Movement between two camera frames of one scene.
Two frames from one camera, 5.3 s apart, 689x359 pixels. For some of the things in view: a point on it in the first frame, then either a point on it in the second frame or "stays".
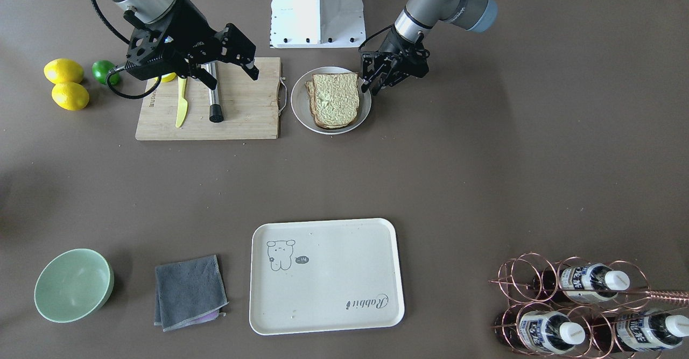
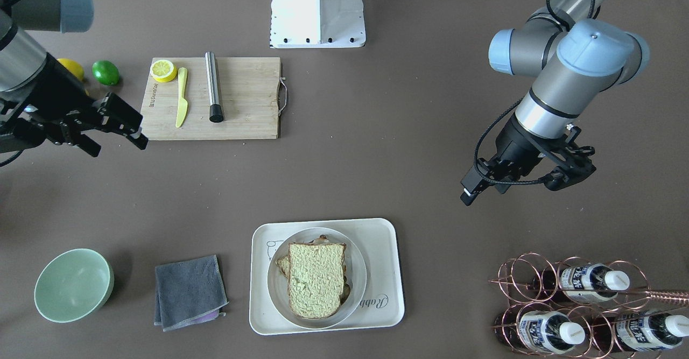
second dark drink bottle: x=542 y=331 stays
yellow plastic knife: x=183 y=103 stays
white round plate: x=301 y=109 -> x=356 y=273
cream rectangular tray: x=323 y=275 stays
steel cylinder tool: x=216 y=110 stays
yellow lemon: x=62 y=70 stays
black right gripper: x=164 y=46 -> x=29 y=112
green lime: x=100 y=69 stays
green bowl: x=72 y=284 stays
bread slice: x=337 y=98 -> x=315 y=279
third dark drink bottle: x=637 y=330 stays
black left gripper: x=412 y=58 -> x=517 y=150
